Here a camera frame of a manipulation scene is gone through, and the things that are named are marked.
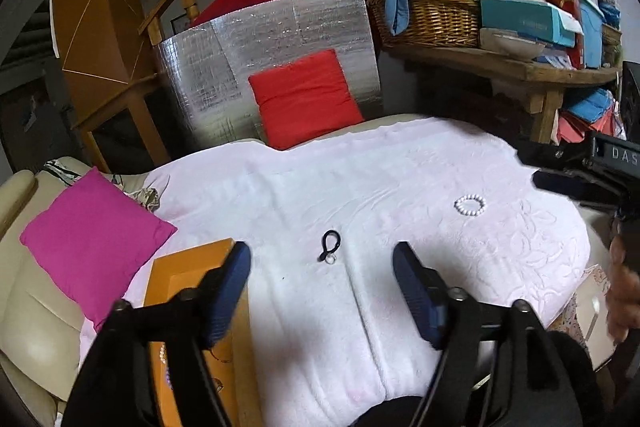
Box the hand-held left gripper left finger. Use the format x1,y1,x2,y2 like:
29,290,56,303
60,241,252,427

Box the floral patterned cloth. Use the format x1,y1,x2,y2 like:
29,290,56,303
44,158,162,214

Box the teal box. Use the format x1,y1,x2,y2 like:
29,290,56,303
479,0,584,48

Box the silver insulation sheet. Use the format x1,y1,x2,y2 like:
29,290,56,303
152,0,384,144

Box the red folded cloth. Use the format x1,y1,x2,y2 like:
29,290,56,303
556,109,618,146

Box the person's right hand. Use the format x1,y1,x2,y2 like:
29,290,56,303
606,234,640,344

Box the blue box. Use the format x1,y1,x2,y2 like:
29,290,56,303
579,0,607,70

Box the black hair tie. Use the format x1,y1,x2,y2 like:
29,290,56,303
316,230,344,262

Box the orange-brown cabinet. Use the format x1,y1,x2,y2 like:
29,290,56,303
51,0,147,118

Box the pink cushion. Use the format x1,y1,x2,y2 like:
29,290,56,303
19,166,179,333

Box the blue folded cloth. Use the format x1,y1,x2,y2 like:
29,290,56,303
564,88,615,124

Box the large wicker basket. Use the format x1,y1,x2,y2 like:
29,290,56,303
368,0,484,50

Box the white pearl bracelet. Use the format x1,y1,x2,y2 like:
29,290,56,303
453,194,487,217

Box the orange box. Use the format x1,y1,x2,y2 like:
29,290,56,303
143,238,264,427

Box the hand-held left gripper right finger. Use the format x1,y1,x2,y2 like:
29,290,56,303
392,242,584,427

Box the red and gold cloth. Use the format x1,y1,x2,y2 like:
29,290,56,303
529,0,587,68

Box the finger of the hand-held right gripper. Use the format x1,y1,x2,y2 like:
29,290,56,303
515,141,597,171
532,169,626,206

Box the wooden bench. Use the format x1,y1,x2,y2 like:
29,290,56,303
384,43,624,144

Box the red cushion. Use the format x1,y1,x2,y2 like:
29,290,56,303
247,49,365,152

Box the beige leather sofa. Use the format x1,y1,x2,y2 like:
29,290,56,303
0,156,168,427

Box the small wicker basket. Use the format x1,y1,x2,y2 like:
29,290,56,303
600,23,624,68

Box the white towel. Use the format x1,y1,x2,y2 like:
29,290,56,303
77,113,594,427

